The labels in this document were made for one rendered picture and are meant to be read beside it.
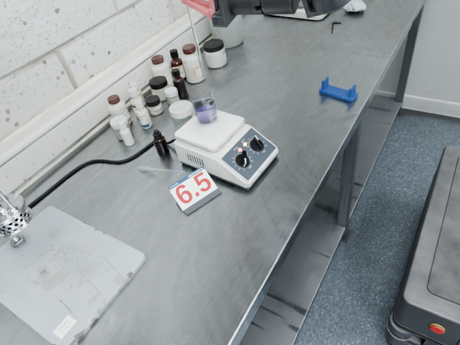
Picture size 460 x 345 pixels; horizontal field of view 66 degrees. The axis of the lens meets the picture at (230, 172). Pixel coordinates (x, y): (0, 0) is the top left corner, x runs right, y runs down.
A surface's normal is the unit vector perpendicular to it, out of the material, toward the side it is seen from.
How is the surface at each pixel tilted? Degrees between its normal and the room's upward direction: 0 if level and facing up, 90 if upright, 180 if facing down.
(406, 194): 0
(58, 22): 90
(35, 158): 90
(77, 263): 0
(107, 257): 0
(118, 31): 90
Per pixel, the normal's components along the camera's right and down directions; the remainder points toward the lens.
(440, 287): -0.15, -0.71
